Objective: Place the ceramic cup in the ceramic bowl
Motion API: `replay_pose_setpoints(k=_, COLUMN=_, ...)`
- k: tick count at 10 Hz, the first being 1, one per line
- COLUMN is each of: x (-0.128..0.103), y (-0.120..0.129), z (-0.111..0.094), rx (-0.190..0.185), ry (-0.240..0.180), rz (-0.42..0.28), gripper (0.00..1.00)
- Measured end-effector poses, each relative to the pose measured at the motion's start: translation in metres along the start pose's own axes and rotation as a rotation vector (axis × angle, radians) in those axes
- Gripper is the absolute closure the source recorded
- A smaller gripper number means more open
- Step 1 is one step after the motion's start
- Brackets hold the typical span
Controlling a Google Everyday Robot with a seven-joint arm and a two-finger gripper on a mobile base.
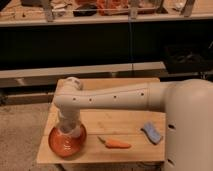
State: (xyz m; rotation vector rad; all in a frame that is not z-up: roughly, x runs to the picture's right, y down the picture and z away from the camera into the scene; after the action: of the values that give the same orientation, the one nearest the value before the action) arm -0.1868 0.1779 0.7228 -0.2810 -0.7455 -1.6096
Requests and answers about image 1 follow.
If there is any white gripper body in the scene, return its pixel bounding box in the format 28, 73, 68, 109
58, 108, 81, 138

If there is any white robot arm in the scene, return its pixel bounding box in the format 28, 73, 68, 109
54, 77, 213, 171

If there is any wooden shelf with clutter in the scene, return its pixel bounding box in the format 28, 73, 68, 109
0, 0, 213, 27

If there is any orange ceramic bowl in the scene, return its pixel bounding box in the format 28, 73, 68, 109
48, 124, 87, 157

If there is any orange toy carrot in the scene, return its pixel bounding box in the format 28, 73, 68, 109
99, 137, 131, 149

